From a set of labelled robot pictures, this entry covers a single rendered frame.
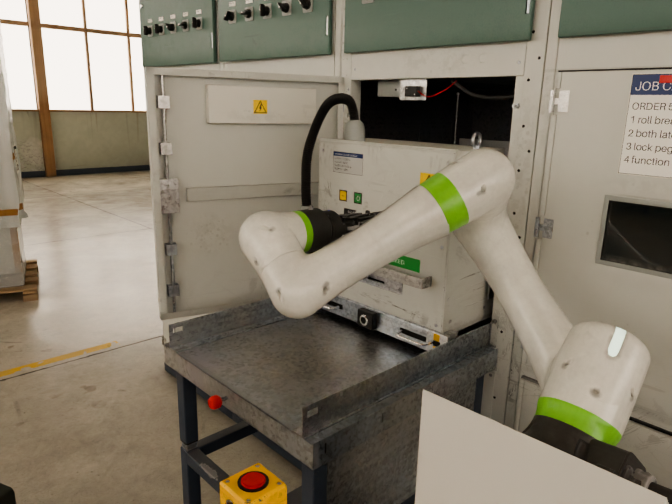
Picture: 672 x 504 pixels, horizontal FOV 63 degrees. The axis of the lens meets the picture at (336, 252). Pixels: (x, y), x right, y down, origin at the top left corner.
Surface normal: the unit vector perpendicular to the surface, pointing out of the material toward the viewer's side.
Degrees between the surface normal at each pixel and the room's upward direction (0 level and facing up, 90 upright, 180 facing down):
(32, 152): 90
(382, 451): 90
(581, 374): 46
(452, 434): 90
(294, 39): 90
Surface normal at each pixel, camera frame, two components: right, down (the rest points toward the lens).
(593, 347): -0.46, -0.57
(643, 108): -0.72, 0.16
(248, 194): 0.47, 0.23
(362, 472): 0.69, 0.20
